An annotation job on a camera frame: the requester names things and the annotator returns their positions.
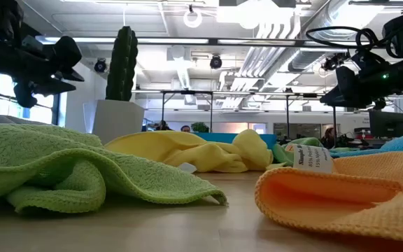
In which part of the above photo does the black background frame stand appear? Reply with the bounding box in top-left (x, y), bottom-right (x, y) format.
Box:
top-left (160, 90), bottom-right (214, 134)

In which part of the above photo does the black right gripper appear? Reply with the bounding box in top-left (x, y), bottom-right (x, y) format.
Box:
top-left (319, 57), bottom-right (403, 110)

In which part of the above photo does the green background plant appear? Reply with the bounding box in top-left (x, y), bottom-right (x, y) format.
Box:
top-left (191, 121), bottom-right (211, 134)

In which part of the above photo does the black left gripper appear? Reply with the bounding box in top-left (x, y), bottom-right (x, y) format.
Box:
top-left (0, 34), bottom-right (85, 109)

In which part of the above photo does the yellow microfiber towel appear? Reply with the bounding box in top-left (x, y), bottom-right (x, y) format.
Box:
top-left (104, 128), bottom-right (275, 174)

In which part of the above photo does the lime green microfiber towel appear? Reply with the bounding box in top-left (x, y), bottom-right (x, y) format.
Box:
top-left (0, 122), bottom-right (229, 215)
top-left (271, 136), bottom-right (325, 167)

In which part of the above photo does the long ceiling light strip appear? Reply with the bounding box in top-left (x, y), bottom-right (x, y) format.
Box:
top-left (35, 34), bottom-right (365, 48)

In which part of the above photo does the white planter pot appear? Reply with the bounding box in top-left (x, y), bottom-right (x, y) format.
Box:
top-left (82, 99), bottom-right (146, 146)

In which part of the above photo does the black computer monitor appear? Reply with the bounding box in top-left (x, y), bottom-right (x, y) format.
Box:
top-left (368, 110), bottom-right (403, 139)

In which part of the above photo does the orange microfiber towel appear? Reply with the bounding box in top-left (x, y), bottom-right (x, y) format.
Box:
top-left (254, 143), bottom-right (403, 246)

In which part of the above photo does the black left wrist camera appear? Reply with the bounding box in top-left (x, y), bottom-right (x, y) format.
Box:
top-left (52, 36), bottom-right (83, 71)

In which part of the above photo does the white ring lamp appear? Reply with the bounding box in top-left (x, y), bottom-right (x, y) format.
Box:
top-left (183, 6), bottom-right (204, 29)

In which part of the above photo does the green cactus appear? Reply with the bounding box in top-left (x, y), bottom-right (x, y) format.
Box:
top-left (105, 25), bottom-right (139, 102)

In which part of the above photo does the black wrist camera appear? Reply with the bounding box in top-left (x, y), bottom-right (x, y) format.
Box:
top-left (52, 36), bottom-right (83, 71)
top-left (334, 65), bottom-right (358, 97)

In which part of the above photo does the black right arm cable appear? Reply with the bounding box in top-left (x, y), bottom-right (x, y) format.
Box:
top-left (305, 25), bottom-right (376, 50)

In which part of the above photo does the blue plastic bin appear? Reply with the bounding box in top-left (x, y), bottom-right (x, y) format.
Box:
top-left (192, 132), bottom-right (278, 150)

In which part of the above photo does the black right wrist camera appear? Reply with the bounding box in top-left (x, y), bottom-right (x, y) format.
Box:
top-left (334, 65), bottom-right (358, 97)

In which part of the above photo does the black ceiling spotlight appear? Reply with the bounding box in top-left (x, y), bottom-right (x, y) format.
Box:
top-left (93, 57), bottom-right (108, 74)
top-left (209, 54), bottom-right (224, 71)

